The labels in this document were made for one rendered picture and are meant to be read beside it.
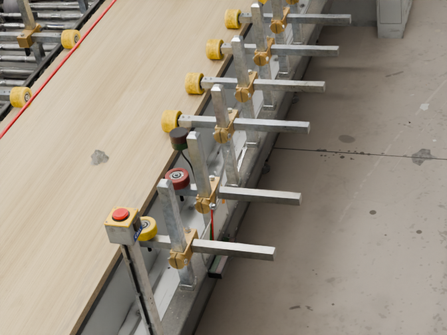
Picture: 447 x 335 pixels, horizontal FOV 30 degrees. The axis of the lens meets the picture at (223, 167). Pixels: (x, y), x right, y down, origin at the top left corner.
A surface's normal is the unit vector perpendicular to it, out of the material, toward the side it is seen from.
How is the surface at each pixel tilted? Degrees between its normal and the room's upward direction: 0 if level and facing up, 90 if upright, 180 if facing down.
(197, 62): 0
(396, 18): 90
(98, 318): 90
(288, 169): 0
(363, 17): 90
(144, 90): 0
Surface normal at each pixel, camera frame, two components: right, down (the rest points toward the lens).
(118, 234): -0.29, 0.61
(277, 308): -0.14, -0.79
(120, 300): 0.94, 0.07
